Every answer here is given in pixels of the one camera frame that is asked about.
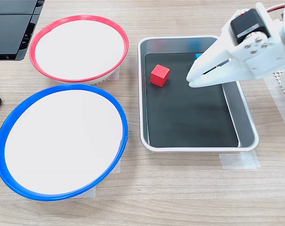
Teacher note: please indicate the blue cube block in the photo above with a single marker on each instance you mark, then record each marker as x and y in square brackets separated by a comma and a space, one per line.
[197, 56]

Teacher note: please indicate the red cube block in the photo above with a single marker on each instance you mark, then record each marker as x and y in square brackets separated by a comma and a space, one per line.
[159, 75]

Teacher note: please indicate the silver metal tray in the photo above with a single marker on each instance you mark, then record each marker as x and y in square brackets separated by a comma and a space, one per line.
[246, 110]

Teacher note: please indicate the black tray liner mat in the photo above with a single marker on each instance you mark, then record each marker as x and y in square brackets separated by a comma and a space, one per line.
[187, 113]

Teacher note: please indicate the clear tape strip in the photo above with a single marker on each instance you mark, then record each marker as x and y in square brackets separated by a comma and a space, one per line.
[85, 191]
[117, 73]
[238, 160]

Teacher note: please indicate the red-rimmed white dish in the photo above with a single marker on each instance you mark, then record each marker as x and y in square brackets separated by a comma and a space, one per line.
[78, 49]

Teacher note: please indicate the blue-rimmed white dish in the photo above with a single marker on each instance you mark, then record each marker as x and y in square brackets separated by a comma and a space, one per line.
[62, 143]

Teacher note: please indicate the black flat electronic device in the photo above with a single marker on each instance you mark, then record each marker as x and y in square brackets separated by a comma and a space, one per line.
[10, 30]

